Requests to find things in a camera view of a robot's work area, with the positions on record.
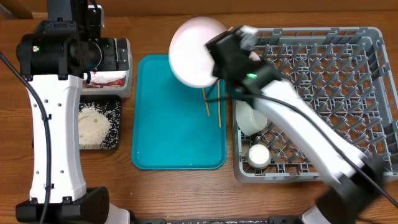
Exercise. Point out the wooden chopstick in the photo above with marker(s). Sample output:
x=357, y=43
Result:
x=206, y=102
x=219, y=104

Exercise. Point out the large white plate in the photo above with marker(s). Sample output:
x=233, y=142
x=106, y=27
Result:
x=189, y=59

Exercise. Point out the grey bowl with rice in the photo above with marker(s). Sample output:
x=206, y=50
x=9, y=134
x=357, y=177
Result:
x=249, y=120

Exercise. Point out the small white cup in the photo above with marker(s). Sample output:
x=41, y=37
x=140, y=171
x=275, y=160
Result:
x=258, y=156

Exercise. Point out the pink shallow bowl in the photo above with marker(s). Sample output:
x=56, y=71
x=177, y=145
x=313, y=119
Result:
x=254, y=56

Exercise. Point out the red snack wrapper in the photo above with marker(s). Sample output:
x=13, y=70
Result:
x=117, y=83

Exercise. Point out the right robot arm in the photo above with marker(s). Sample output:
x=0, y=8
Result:
x=354, y=180

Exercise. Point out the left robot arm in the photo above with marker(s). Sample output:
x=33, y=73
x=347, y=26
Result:
x=55, y=61

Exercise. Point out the clear plastic waste bin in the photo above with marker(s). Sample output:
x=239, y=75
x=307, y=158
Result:
x=124, y=87

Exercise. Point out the grey dishwasher rack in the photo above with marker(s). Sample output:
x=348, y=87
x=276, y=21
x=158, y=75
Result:
x=343, y=73

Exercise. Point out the teal serving tray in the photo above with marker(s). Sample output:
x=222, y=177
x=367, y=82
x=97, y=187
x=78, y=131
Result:
x=172, y=130

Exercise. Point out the black plastic tray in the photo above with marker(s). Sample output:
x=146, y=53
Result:
x=99, y=124

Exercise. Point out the pile of rice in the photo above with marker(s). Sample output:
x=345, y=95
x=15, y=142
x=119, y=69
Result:
x=91, y=126

